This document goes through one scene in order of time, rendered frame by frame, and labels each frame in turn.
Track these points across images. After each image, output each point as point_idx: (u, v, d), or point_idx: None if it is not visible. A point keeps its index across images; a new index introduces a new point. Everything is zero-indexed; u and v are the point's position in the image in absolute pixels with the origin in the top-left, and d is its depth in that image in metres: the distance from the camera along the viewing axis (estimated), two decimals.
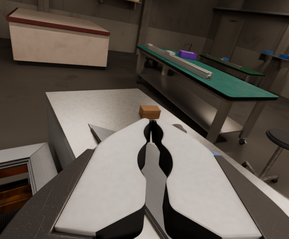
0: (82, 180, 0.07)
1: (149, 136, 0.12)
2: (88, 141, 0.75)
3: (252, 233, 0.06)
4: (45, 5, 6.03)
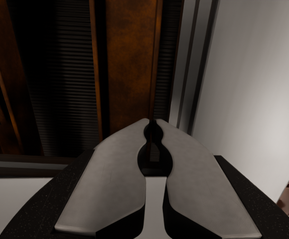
0: (82, 180, 0.07)
1: (149, 136, 0.12)
2: None
3: (252, 233, 0.06)
4: None
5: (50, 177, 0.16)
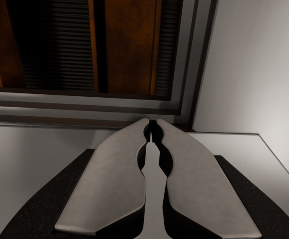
0: (82, 180, 0.07)
1: (149, 136, 0.12)
2: None
3: (252, 233, 0.06)
4: None
5: (39, 126, 0.14)
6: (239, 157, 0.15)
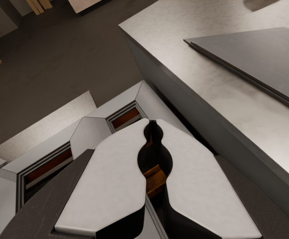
0: (82, 180, 0.07)
1: (149, 136, 0.12)
2: (195, 61, 0.55)
3: (252, 233, 0.06)
4: None
5: None
6: None
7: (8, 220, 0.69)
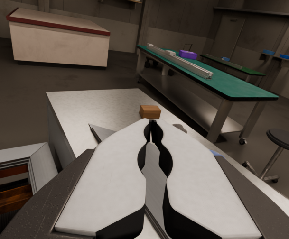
0: (82, 180, 0.07)
1: (149, 136, 0.12)
2: (89, 141, 0.75)
3: (252, 233, 0.06)
4: (45, 5, 6.04)
5: None
6: None
7: None
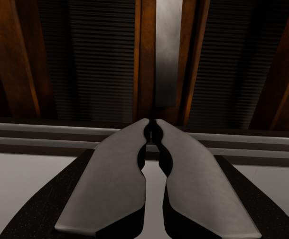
0: (82, 180, 0.07)
1: (149, 136, 0.12)
2: None
3: (252, 233, 0.06)
4: None
5: None
6: None
7: (40, 181, 0.16)
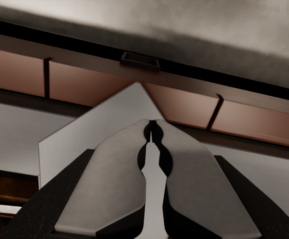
0: (82, 180, 0.07)
1: (149, 136, 0.12)
2: None
3: (252, 233, 0.06)
4: None
5: None
6: (58, 152, 0.21)
7: None
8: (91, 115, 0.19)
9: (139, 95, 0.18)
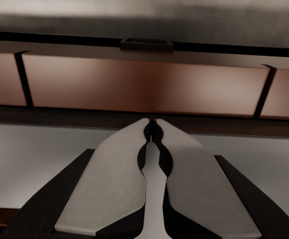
0: (82, 180, 0.07)
1: (149, 136, 0.12)
2: None
3: (252, 233, 0.06)
4: None
5: None
6: None
7: None
8: None
9: (147, 142, 0.14)
